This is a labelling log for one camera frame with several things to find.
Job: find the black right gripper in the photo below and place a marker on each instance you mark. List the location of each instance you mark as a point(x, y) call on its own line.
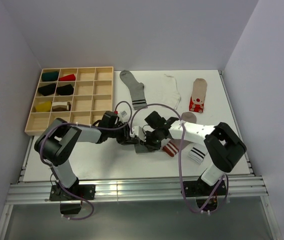
point(149, 145)

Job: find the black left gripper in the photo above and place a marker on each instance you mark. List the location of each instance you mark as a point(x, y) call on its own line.
point(125, 138)

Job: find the dark grey sock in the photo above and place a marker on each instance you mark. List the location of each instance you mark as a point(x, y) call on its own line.
point(141, 149)

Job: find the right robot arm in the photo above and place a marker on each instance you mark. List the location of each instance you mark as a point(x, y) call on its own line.
point(223, 145)

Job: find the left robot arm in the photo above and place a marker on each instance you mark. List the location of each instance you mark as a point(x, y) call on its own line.
point(57, 142)

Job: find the beige sock with rust stripes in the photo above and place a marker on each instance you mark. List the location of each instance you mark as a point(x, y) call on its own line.
point(173, 147)

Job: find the wooden compartment tray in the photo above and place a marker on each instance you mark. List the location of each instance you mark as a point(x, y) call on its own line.
point(93, 95)

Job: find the grey sock with black stripes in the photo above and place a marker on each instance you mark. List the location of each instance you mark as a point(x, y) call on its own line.
point(135, 88)

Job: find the white sock with black stripes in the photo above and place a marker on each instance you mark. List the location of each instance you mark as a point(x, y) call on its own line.
point(198, 153)

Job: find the plain white sock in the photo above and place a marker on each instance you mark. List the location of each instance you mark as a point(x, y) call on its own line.
point(167, 91)

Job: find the rolled black sock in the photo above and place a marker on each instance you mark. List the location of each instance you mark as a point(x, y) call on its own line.
point(65, 90)

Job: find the rolled brown white sock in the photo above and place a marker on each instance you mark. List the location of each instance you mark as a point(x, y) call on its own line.
point(61, 106)

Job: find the beige red reindeer sock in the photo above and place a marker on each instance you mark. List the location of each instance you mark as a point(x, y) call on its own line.
point(198, 95)

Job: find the rolled red sock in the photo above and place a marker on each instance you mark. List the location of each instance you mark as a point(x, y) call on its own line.
point(68, 78)

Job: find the rolled yellow sock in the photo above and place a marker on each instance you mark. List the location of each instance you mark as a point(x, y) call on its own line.
point(43, 107)

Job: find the rolled dark sock in tray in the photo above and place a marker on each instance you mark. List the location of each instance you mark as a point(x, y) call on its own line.
point(47, 90)

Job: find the rolled green sock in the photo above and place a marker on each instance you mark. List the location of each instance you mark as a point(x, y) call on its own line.
point(50, 76)

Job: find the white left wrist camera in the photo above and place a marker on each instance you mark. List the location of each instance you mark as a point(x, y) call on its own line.
point(123, 115)

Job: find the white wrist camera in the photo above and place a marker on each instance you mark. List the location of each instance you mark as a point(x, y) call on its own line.
point(123, 115)
point(138, 133)

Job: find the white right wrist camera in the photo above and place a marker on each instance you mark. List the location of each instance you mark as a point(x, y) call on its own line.
point(138, 133)

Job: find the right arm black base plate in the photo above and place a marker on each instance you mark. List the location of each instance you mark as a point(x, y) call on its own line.
point(198, 188)

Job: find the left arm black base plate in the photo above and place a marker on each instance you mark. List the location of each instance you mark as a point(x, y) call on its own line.
point(83, 191)

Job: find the aluminium extrusion rail frame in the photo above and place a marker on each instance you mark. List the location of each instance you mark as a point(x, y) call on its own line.
point(28, 213)

